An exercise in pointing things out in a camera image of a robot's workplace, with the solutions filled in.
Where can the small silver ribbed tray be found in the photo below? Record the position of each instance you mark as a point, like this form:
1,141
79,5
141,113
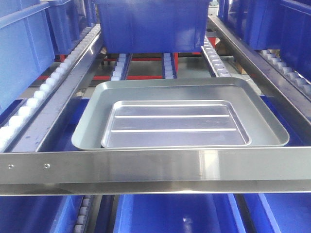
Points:
173,123

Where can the blue bin below shelf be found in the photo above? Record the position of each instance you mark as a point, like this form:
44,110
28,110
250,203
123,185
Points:
178,213

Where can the white roller conveyor rail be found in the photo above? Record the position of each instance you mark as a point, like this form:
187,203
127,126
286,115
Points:
27,109

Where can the large blue plastic bin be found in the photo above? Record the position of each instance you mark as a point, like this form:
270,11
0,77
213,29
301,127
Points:
153,26

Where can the large grey tray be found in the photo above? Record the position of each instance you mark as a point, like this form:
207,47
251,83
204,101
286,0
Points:
260,123

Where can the steel shelf front beam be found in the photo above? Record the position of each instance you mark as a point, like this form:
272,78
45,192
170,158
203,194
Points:
211,170

